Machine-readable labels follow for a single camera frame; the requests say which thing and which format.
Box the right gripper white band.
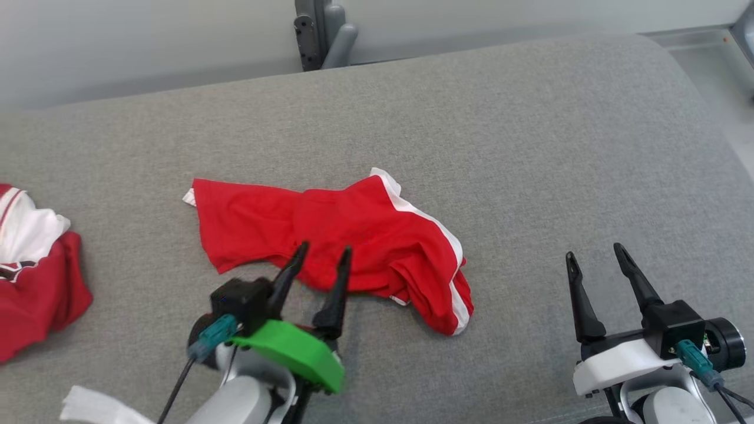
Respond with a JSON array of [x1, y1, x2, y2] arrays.
[[565, 243, 679, 397]]

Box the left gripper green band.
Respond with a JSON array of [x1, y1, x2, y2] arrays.
[[232, 241, 353, 395]]

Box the red shorts white stripes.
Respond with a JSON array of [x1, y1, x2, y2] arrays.
[[183, 168, 475, 336]]

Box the red Bulls basketball jersey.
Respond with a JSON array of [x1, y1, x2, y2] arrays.
[[0, 184, 94, 363]]

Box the white crumpled cloth piece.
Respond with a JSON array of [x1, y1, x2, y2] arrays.
[[59, 385, 157, 424]]

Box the left arm teal-plug cable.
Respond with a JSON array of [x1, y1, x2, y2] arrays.
[[156, 314, 240, 424]]

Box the arm teal-plug cable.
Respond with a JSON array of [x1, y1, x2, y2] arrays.
[[156, 314, 240, 424], [675, 339, 754, 424]]

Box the right arm teal-plug cable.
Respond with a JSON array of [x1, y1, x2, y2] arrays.
[[675, 339, 754, 424]]

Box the grey metal post with bracket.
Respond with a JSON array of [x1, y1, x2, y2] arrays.
[[293, 0, 359, 72]]

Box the grey metal frame piece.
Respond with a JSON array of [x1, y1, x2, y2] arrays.
[[729, 3, 754, 98]]

